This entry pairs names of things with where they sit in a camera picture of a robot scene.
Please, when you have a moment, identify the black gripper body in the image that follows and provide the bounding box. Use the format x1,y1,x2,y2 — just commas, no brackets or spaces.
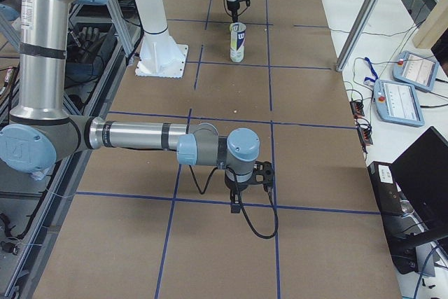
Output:
225,1,240,14
225,169,253,195

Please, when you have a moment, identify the clear tennis ball can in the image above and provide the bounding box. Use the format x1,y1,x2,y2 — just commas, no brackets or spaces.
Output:
230,22,246,63

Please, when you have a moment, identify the near orange black connector block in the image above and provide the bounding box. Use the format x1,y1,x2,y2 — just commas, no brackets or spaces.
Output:
357,124,373,147

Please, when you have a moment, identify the orange black connector block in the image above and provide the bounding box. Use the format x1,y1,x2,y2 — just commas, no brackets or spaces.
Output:
357,124,373,147
349,100,365,118

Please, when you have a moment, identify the far orange black connector block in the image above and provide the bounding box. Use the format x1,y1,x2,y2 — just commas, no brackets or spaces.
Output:
349,100,365,118

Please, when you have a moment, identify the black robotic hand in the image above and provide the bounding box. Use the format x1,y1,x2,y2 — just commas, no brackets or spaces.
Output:
67,27,106,64

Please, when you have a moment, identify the black computer box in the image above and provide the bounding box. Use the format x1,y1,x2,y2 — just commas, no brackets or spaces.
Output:
367,161,421,238

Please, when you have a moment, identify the near blue teach pendant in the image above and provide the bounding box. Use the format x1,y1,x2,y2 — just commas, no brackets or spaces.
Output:
373,79,425,127

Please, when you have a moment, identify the blue teach pendant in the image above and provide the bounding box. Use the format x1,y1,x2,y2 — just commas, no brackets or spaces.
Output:
392,50,440,92
373,79,425,127

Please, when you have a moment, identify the black laptop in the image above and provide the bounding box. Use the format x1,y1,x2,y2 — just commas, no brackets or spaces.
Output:
391,126,447,228

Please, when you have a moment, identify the far blue teach pendant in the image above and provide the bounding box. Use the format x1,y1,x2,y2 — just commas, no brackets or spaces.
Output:
392,50,440,92

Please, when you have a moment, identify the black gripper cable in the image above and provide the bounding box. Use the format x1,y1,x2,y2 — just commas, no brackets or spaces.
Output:
188,165,279,239

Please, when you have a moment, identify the white camera stand pillar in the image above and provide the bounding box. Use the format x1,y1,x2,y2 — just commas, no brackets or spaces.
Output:
135,0,188,78

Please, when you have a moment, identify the blue lanyard badge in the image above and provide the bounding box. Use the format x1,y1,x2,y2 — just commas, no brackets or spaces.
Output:
362,57,379,86

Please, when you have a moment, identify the aluminium frame post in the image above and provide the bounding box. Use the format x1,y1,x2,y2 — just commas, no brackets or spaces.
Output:
335,0,378,72

